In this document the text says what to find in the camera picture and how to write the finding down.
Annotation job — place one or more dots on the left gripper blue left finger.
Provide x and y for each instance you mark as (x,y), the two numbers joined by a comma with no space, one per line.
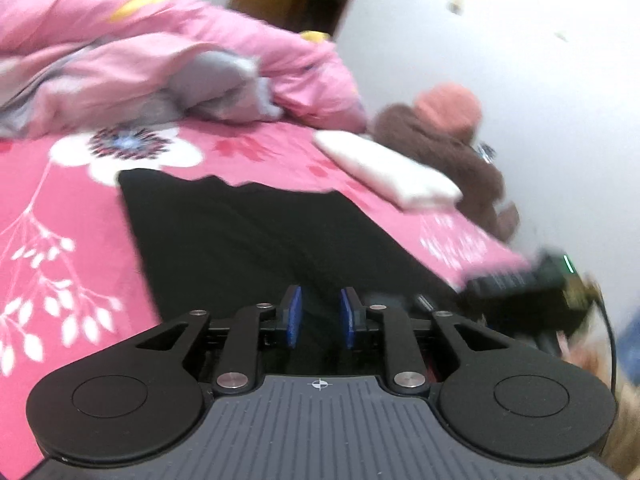
(253,329)

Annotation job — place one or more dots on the pink beret hat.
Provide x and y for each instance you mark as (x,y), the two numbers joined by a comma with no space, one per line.
(449,109)

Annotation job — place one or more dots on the folded white pink garment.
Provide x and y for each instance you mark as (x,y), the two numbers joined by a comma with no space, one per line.
(398,179)

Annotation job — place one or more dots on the pink floral bed sheet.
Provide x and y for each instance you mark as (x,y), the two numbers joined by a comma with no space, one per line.
(70,280)

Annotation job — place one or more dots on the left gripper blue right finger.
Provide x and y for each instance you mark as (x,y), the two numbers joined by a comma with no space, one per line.
(383,335)

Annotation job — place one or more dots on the black garment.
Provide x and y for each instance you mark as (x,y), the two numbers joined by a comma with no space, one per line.
(208,245)

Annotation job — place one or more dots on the pink grey quilt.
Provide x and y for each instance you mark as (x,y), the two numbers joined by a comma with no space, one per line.
(70,65)

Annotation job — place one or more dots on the person in brown fleece coat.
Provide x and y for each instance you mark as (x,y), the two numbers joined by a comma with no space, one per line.
(397,127)

